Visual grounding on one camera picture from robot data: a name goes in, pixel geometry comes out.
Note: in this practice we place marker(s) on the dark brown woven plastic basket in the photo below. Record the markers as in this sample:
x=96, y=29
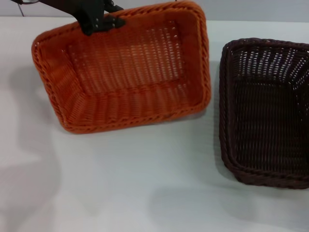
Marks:
x=265, y=120

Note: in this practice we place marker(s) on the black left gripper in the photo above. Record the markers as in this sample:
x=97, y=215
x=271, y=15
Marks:
x=89, y=17

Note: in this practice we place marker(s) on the orange woven plastic basket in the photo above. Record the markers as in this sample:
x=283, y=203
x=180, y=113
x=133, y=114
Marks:
x=132, y=72

